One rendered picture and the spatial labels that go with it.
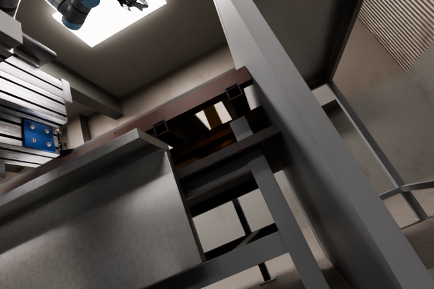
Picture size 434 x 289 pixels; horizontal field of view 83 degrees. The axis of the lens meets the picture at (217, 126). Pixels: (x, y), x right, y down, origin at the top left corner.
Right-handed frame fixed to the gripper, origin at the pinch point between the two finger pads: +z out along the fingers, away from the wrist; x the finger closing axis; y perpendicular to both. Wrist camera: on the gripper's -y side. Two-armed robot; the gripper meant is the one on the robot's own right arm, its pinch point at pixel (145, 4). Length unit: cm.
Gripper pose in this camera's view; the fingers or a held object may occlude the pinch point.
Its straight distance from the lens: 141.2
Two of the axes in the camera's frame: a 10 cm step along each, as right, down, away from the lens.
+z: 6.3, 0.7, 7.7
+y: 4.6, 7.7, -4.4
